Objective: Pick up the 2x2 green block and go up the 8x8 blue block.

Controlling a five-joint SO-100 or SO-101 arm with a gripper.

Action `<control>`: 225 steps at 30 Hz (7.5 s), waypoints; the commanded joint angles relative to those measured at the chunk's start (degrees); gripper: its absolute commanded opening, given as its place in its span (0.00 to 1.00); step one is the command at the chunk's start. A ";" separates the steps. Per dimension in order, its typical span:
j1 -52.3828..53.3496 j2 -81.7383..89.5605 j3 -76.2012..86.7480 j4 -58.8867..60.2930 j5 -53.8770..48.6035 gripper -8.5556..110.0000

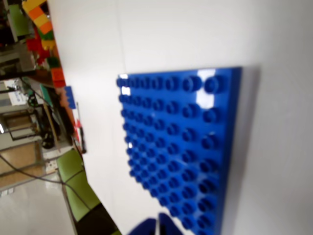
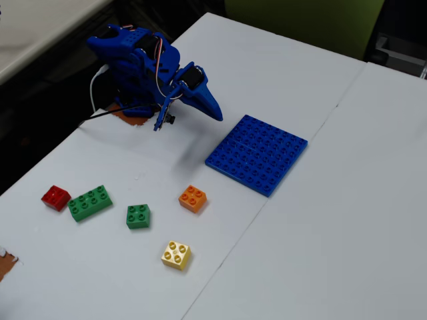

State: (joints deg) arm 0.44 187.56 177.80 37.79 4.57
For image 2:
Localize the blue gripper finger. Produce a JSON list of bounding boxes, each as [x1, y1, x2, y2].
[[185, 83, 224, 122]]

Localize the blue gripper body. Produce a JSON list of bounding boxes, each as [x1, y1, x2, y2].
[[171, 61, 209, 101]]

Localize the green 2x2 toy block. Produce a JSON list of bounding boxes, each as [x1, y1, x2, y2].
[[125, 203, 151, 230]]

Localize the orange 2x2 toy block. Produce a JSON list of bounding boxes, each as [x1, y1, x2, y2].
[[177, 185, 207, 214]]

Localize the green 2x4 toy block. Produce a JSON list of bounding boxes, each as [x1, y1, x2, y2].
[[67, 185, 113, 223]]

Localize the yellow 2x2 toy block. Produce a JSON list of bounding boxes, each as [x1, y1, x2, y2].
[[161, 240, 192, 271]]

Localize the red 2x2 toy block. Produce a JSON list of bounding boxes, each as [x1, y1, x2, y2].
[[41, 185, 72, 212]]

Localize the blue 8x8 toy plate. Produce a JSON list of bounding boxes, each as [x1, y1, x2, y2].
[[204, 114, 309, 198]]

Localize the beige table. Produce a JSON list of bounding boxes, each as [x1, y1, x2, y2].
[[0, 0, 113, 86]]

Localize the white table cover board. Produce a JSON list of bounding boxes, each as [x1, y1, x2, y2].
[[0, 12, 368, 320], [181, 61, 427, 320]]

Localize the grey chair base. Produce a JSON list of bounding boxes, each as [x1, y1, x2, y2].
[[365, 35, 427, 81]]

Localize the red white servo wires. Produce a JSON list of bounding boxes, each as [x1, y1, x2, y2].
[[151, 35, 183, 101]]

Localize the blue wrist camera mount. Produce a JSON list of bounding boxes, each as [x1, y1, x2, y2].
[[153, 83, 183, 132]]

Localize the black cable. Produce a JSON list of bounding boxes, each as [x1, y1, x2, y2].
[[79, 103, 157, 127]]

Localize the white cable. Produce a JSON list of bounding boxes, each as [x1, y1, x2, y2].
[[89, 64, 111, 113]]

